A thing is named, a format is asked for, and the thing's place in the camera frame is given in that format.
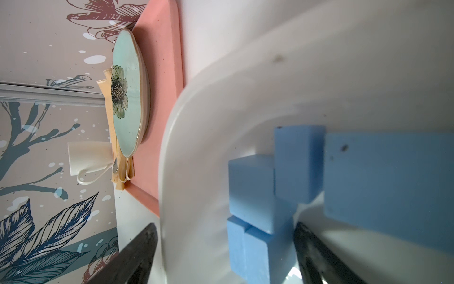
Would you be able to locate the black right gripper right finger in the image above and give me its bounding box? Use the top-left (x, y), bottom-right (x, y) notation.
top-left (293, 222), bottom-right (365, 284)

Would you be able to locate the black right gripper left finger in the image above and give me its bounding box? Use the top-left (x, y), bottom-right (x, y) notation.
top-left (88, 223), bottom-right (158, 284)

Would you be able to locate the blue cube block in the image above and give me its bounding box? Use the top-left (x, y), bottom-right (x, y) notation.
top-left (228, 155), bottom-right (297, 234)
top-left (274, 125), bottom-right (326, 204)
top-left (227, 215), bottom-right (296, 284)

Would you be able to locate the blue rectangular block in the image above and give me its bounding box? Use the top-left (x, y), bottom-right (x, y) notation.
top-left (323, 132), bottom-right (454, 254)

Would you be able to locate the white ceramic mug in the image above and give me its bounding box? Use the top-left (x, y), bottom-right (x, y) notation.
top-left (67, 141), bottom-right (114, 185)

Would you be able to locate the green floral plate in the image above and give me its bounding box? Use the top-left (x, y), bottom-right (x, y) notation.
top-left (111, 29), bottom-right (150, 158)

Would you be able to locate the white rectangular plastic bin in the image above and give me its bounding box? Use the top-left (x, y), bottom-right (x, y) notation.
top-left (158, 1), bottom-right (454, 284)

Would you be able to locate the pink plastic tray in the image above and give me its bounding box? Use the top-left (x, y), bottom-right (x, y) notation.
top-left (125, 1), bottom-right (184, 215)

